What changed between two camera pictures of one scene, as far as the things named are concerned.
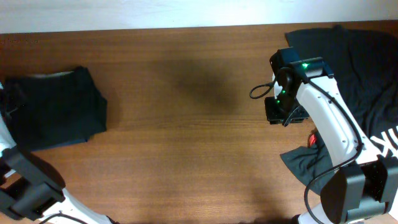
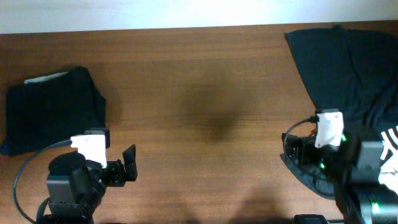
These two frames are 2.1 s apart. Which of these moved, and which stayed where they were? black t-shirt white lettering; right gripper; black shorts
Moved: right gripper
Stayed: black shorts; black t-shirt white lettering
